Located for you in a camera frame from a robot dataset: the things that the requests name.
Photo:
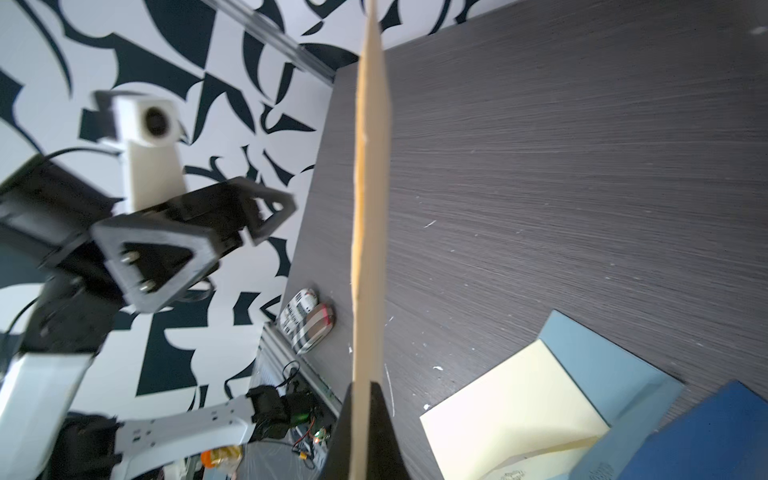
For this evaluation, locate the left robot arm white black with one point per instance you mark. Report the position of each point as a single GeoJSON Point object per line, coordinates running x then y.
{"type": "Point", "coordinates": [42, 439]}

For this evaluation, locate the tan yellow envelope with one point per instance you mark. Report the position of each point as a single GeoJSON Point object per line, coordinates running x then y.
{"type": "Point", "coordinates": [370, 230]}

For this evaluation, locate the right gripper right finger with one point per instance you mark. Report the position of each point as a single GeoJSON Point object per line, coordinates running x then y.
{"type": "Point", "coordinates": [385, 460]}

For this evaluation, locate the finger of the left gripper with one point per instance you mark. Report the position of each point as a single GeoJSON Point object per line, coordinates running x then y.
{"type": "Point", "coordinates": [265, 209]}

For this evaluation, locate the light blue envelope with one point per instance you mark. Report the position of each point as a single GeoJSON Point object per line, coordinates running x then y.
{"type": "Point", "coordinates": [631, 395]}

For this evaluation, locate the plaid checkered tube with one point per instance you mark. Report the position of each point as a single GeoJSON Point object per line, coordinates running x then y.
{"type": "Point", "coordinates": [313, 329]}

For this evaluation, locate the dark blue envelope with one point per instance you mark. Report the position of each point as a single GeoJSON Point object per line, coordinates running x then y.
{"type": "Point", "coordinates": [723, 437]}

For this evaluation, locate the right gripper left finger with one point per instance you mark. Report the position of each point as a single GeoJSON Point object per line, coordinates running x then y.
{"type": "Point", "coordinates": [337, 464]}

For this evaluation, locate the pale yellow envelope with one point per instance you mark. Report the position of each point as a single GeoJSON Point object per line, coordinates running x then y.
{"type": "Point", "coordinates": [524, 419]}

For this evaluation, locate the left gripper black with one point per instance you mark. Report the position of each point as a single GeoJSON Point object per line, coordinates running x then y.
{"type": "Point", "coordinates": [99, 262]}

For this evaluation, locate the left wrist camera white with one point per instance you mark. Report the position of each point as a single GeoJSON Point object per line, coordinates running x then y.
{"type": "Point", "coordinates": [144, 130]}

